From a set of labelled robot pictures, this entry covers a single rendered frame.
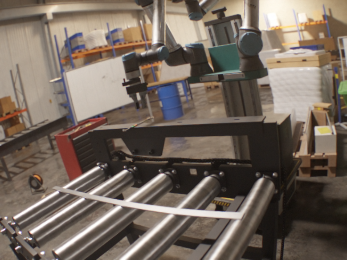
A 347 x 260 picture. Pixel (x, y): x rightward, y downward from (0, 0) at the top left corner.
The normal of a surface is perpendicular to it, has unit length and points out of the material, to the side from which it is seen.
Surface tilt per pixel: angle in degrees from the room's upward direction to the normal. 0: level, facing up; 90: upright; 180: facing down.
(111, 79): 90
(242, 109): 90
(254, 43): 95
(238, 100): 90
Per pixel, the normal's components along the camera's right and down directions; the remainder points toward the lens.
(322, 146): -0.53, 0.35
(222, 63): -0.70, 0.35
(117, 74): 0.48, 0.12
